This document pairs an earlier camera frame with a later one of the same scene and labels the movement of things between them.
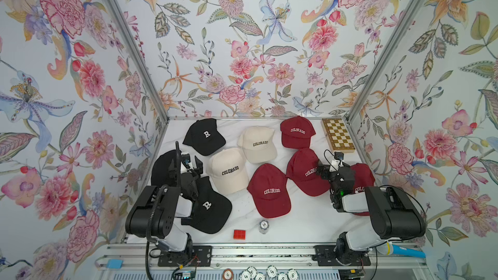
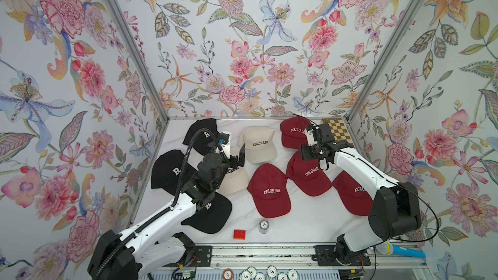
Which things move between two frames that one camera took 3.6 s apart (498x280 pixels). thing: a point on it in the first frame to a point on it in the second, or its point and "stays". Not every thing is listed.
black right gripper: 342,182 to 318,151
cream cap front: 227,168 stays
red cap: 301,169 stays
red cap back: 296,133 stays
